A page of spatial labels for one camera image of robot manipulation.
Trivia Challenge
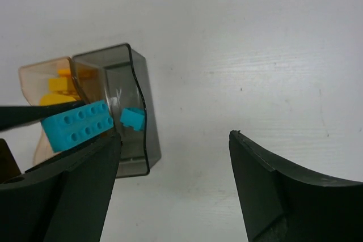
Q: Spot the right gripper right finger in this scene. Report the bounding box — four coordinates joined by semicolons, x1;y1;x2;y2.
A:
229;130;362;241

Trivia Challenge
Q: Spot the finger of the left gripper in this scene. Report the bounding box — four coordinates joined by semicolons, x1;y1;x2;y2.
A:
1;101;85;131

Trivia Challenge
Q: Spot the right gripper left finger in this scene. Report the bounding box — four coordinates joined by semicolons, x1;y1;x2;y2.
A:
1;134;121;241

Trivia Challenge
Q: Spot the teal rounded lego brick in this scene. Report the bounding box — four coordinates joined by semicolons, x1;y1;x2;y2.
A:
41;100;113;152

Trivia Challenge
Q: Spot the yellow face lego piece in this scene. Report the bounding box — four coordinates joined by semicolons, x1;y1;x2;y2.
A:
48;68;77;95

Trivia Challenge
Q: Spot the teal cross lego brick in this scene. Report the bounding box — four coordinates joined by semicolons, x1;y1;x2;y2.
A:
120;108;145;131

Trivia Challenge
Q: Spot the yellow peacock rounded lego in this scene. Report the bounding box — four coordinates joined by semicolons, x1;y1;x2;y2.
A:
39;93;81;106

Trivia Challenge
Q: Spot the orange transparent container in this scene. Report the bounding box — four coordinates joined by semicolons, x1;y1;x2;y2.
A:
18;56;88;166

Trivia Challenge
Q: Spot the grey transparent container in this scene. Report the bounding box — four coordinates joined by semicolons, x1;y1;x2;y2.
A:
70;43;162;178

